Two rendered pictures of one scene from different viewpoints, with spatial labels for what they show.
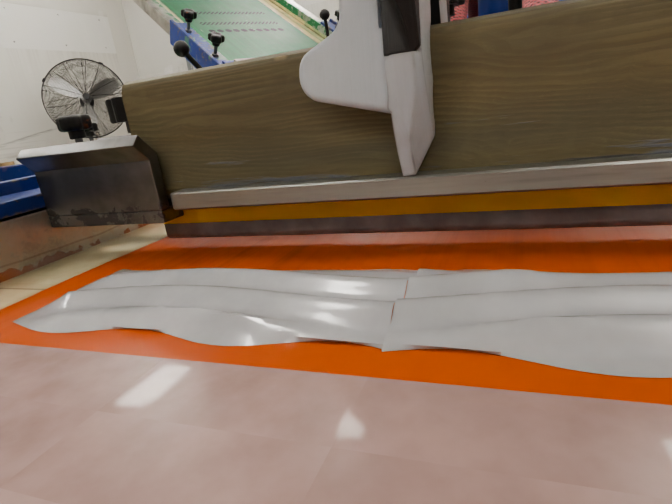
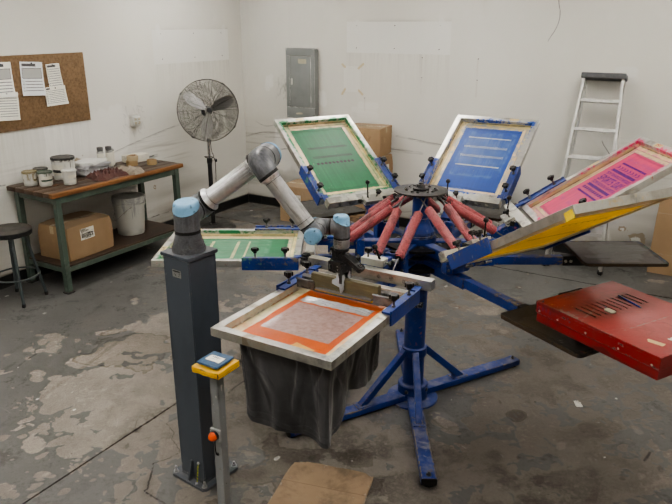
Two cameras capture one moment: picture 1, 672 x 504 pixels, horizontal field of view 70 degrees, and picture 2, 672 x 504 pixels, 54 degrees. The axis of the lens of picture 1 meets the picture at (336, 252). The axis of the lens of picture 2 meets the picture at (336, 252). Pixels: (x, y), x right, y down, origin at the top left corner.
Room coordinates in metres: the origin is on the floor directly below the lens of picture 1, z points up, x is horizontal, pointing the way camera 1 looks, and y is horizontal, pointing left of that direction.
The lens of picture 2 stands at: (-2.61, -0.39, 2.17)
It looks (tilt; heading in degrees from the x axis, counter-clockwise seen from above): 19 degrees down; 8
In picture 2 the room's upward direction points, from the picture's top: straight up
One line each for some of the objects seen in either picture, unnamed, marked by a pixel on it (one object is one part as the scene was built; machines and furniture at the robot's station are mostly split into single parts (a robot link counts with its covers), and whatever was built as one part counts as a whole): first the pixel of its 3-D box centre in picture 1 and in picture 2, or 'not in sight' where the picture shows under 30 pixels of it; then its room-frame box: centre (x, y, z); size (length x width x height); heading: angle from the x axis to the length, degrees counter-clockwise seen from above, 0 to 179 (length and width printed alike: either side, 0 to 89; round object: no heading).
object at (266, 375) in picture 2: not in sight; (284, 389); (-0.22, 0.14, 0.74); 0.45 x 0.03 x 0.43; 67
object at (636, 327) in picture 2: not in sight; (635, 326); (-0.12, -1.24, 1.06); 0.61 x 0.46 x 0.12; 37
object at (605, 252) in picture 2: not in sight; (535, 258); (1.10, -1.05, 0.91); 1.34 x 0.40 x 0.08; 97
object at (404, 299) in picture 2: not in sight; (401, 306); (0.16, -0.32, 0.97); 0.30 x 0.05 x 0.07; 157
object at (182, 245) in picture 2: not in sight; (188, 239); (0.15, 0.65, 1.25); 0.15 x 0.15 x 0.10
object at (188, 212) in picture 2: not in sight; (187, 214); (0.16, 0.65, 1.37); 0.13 x 0.12 x 0.14; 178
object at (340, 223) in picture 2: not in sight; (340, 226); (0.25, -0.03, 1.31); 0.09 x 0.08 x 0.11; 88
